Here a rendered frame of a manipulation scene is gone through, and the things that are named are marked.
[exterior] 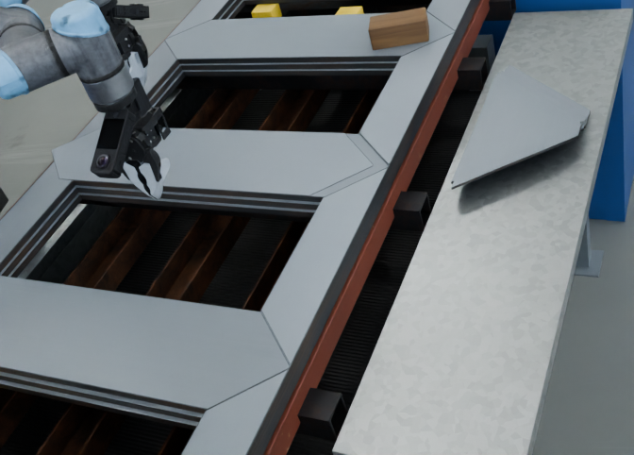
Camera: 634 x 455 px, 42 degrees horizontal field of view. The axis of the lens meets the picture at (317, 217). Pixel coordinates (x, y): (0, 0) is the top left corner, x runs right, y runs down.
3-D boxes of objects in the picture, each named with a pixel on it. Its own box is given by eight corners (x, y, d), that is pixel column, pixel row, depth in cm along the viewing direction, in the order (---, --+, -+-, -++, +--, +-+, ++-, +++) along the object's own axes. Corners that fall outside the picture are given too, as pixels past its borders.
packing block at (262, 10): (282, 15, 217) (278, 1, 215) (275, 25, 214) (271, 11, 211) (262, 16, 220) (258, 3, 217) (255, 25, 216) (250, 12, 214)
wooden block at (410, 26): (429, 27, 177) (425, 6, 174) (428, 42, 173) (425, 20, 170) (374, 36, 180) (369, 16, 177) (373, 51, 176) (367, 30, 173)
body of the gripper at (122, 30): (94, 66, 171) (69, 14, 164) (116, 44, 177) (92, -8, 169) (124, 66, 168) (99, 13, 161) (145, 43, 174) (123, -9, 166)
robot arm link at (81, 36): (41, 10, 127) (92, -10, 128) (72, 71, 134) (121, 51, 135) (45, 29, 121) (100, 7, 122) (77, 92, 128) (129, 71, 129)
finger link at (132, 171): (170, 181, 150) (151, 140, 144) (154, 202, 146) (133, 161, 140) (156, 180, 151) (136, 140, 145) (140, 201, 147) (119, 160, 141)
